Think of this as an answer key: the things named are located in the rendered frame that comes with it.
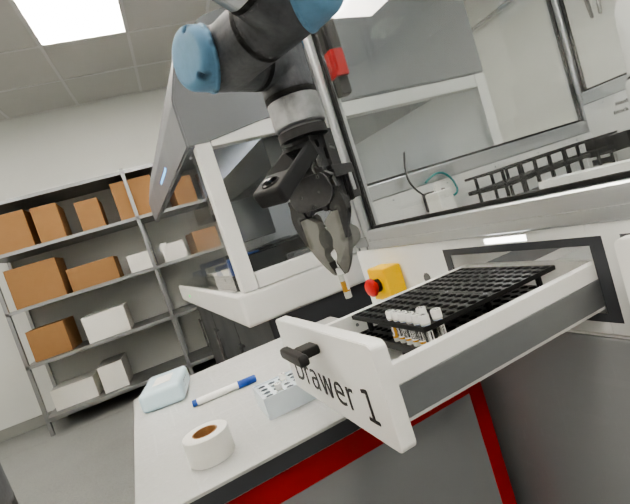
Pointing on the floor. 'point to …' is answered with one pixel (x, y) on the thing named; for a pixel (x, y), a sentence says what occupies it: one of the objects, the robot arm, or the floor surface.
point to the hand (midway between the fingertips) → (336, 266)
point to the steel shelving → (91, 286)
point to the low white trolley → (314, 449)
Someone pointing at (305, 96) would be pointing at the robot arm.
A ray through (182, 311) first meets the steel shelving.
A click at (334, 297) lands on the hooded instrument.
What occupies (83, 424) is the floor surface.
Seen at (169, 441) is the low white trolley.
